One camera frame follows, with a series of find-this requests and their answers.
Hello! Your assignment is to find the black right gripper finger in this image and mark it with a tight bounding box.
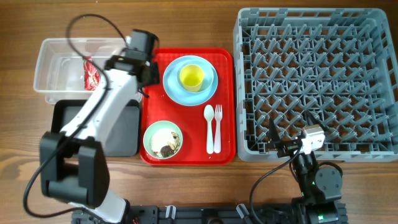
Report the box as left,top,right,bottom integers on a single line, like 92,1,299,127
269,118,280,142
306,111,326,131

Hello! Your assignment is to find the red snack wrapper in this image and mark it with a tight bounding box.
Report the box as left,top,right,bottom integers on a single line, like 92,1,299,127
83,56,100,91

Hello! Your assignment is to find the green bowl with food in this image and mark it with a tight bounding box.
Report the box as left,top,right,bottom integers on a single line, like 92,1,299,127
142,121,183,160

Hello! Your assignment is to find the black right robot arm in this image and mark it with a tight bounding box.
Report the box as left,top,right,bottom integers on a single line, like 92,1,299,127
267,111,348,223

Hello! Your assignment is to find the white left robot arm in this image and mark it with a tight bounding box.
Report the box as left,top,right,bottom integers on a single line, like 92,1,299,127
35,55,159,223

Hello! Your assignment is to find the grey dishwasher rack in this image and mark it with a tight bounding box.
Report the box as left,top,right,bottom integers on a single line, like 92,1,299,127
233,7,397,162

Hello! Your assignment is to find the light blue plate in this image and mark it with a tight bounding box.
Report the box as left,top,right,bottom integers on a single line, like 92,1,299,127
162,55,218,106

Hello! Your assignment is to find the yellow plastic cup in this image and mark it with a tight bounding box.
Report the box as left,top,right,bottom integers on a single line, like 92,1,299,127
179,64,205,92

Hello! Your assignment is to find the black rectangular tray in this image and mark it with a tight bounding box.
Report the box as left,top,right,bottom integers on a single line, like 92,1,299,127
50,100,141,157

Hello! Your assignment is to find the light blue bowl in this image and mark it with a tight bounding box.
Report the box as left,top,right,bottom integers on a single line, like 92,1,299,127
177,58,215,93

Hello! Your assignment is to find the white plastic fork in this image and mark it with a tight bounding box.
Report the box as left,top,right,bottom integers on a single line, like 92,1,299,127
214,105,223,154

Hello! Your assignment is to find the red plastic tray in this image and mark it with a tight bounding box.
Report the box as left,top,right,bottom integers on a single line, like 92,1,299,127
139,47,236,166

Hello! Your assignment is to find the white plastic spoon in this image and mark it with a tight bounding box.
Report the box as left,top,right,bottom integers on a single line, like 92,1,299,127
203,105,214,154

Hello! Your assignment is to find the clear plastic bin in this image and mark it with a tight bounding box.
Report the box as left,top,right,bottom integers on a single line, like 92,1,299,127
34,37,124,105

